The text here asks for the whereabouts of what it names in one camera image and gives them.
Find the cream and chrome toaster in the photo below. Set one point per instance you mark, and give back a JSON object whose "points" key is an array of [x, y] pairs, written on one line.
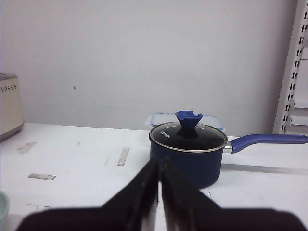
{"points": [[11, 113]]}

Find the clear plastic food container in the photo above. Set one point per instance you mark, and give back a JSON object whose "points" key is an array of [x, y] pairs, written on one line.
{"points": [[158, 118]]}

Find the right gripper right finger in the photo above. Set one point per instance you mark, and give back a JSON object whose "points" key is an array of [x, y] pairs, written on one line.
{"points": [[188, 209]]}

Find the white slotted shelf upright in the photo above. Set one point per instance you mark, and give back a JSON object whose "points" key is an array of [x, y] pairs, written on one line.
{"points": [[292, 110]]}

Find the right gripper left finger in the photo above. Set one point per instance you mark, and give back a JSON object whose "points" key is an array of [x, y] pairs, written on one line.
{"points": [[131, 209]]}

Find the glass lid with blue knob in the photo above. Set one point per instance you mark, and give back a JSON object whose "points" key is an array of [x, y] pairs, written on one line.
{"points": [[192, 137]]}

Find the green bowl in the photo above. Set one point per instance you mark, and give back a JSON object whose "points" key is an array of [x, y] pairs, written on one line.
{"points": [[4, 204]]}

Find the dark blue saucepan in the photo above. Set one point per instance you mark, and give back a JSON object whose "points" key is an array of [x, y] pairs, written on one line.
{"points": [[203, 169]]}

